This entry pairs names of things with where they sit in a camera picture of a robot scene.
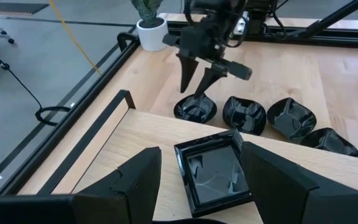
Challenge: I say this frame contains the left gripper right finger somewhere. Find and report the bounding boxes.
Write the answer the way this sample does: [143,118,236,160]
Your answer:
[241,141,358,224]

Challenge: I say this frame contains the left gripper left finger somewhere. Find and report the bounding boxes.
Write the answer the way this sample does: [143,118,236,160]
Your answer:
[0,147,162,224]

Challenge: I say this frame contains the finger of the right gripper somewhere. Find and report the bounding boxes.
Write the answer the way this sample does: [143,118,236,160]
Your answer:
[176,55,200,93]
[193,67,228,99]

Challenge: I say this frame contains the black square mini plate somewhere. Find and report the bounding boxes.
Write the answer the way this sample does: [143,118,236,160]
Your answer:
[173,129,254,218]

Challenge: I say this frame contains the snake plant in white pot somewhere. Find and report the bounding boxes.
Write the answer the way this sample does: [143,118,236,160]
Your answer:
[131,0,170,52]

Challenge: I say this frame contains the wooden riser shelf black legs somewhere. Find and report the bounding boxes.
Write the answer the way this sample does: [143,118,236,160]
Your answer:
[37,89,358,224]

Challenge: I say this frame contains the grey floor mat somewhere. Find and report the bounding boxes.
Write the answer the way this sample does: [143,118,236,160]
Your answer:
[0,1,50,17]

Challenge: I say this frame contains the yellow hanging cable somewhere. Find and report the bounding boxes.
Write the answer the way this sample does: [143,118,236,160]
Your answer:
[47,0,103,76]

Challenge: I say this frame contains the black aluminium rig frame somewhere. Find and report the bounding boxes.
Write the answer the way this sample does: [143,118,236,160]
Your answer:
[0,0,358,197]

